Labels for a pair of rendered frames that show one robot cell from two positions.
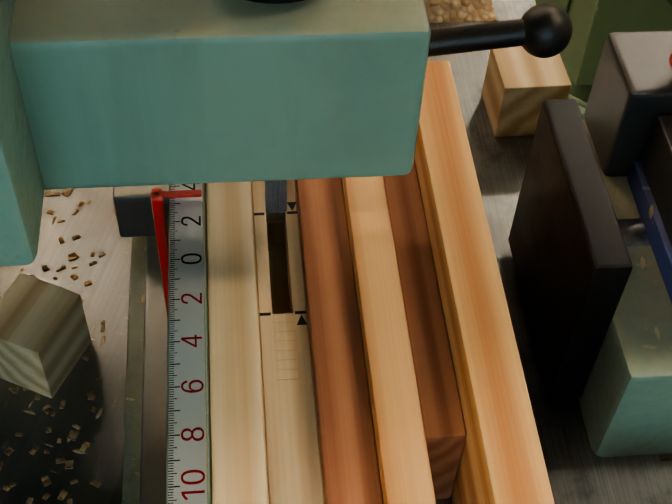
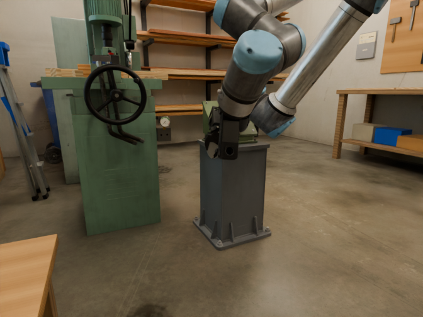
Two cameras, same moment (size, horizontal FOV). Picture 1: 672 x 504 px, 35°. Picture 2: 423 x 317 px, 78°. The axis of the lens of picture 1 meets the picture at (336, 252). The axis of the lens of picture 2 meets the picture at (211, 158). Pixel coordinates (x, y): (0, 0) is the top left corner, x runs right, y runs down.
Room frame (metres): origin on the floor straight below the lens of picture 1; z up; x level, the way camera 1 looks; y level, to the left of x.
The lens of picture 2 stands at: (0.45, -1.70, 0.83)
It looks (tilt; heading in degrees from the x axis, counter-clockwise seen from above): 14 degrees down; 75
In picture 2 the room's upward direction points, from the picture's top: straight up
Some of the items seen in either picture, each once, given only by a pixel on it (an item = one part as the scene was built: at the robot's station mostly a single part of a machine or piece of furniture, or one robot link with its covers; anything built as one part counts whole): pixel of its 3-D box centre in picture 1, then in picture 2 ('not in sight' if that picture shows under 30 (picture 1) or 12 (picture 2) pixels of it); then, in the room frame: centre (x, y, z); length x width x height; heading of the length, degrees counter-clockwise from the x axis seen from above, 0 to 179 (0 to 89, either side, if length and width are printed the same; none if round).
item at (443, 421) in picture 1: (411, 308); not in sight; (0.27, -0.03, 0.93); 0.15 x 0.02 x 0.05; 8
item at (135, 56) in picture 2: not in sight; (133, 61); (0.44, 0.23, 1.02); 0.09 x 0.07 x 0.12; 8
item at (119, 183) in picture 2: not in sight; (117, 162); (0.29, 0.15, 0.36); 0.58 x 0.45 x 0.71; 98
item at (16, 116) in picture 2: not in sight; (17, 125); (-0.44, 0.62, 0.58); 0.27 x 0.25 x 1.16; 11
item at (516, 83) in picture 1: (524, 89); not in sight; (0.43, -0.09, 0.92); 0.03 x 0.03 x 0.03; 9
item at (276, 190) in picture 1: (275, 163); not in sight; (0.31, 0.03, 0.97); 0.01 x 0.01 x 0.05; 8
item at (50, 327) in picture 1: (36, 335); not in sight; (0.32, 0.15, 0.82); 0.04 x 0.04 x 0.04; 70
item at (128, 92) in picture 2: not in sight; (112, 92); (0.31, -0.03, 0.82); 0.40 x 0.21 x 0.04; 8
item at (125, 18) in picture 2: not in sight; (129, 29); (0.43, 0.26, 1.23); 0.09 x 0.08 x 0.15; 98
